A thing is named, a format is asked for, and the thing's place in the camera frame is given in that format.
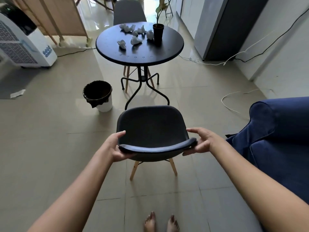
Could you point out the person's left hand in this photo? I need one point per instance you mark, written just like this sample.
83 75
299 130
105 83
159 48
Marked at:
112 148

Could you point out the person's right hand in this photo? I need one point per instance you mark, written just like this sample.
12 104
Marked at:
207 142

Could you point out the person's left thumb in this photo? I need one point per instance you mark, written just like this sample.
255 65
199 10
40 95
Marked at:
117 134

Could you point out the person's right thumb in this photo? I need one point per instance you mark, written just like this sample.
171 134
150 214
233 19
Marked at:
195 131

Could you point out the dark grey wooden-legged chair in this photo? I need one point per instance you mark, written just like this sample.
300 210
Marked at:
152 125
129 12

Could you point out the person's left forearm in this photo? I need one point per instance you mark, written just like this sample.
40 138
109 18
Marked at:
72 193

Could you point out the person's right forearm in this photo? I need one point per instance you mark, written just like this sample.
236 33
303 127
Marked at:
253 183

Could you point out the white bin with black bag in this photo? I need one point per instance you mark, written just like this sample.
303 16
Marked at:
102 105

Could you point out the round black metal table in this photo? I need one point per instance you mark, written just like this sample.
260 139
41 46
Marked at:
140 53

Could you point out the blue fabric sofa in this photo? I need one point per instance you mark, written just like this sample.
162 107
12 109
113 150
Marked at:
280 142

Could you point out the person's left foot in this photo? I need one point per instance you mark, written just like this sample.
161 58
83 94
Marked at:
150 223

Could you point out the person's foot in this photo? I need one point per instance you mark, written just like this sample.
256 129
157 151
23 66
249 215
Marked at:
173 224
150 223

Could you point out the group of crumpled white papers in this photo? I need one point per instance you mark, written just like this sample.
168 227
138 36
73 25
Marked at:
135 40

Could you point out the person's right foot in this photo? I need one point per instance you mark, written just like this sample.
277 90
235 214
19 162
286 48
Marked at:
173 224

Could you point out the black plant pot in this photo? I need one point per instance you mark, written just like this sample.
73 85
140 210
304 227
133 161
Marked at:
158 33

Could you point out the white paper scrap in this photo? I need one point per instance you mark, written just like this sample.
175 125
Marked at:
17 93

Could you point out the white portable air cooler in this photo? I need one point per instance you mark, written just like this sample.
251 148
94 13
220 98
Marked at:
26 45

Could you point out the black metal stand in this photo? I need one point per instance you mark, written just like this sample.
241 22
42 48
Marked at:
169 6

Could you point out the green leafy plant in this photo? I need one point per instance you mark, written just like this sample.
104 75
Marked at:
161 6

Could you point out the wooden easel legs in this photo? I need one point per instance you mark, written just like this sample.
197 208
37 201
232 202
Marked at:
101 2

